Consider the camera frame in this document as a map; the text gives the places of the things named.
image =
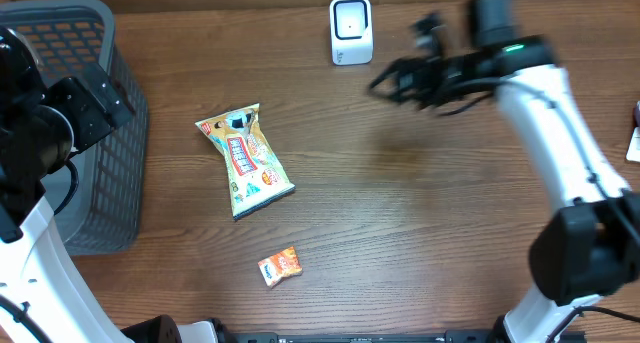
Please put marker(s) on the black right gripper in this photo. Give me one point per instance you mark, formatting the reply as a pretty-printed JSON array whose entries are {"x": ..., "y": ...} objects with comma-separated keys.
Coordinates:
[{"x": 448, "y": 83}]

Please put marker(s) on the yellow snack bag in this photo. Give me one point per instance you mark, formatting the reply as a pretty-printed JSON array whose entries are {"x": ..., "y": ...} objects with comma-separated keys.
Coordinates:
[{"x": 256, "y": 176}]

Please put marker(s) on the red purple Carefree pad pack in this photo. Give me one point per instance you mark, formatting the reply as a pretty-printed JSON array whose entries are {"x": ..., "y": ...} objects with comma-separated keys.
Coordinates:
[{"x": 636, "y": 114}]

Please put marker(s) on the white tube with gold cap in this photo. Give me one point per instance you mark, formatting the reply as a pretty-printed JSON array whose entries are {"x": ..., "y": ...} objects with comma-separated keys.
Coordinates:
[{"x": 633, "y": 151}]

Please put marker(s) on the small orange snack packet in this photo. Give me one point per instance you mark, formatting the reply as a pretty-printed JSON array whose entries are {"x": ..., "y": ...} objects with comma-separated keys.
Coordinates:
[{"x": 279, "y": 266}]

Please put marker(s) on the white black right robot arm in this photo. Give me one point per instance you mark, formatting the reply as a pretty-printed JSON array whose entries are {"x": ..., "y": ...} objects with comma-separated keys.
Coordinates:
[{"x": 590, "y": 247}]

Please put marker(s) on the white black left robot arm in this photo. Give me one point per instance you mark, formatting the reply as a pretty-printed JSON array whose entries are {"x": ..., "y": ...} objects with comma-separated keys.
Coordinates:
[{"x": 43, "y": 296}]

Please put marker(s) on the grey plastic mesh basket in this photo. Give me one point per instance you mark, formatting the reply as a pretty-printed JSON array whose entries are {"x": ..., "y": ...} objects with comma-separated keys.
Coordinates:
[{"x": 70, "y": 35}]

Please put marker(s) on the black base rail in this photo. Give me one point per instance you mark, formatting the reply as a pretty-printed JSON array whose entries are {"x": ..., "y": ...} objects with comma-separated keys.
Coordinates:
[{"x": 451, "y": 336}]

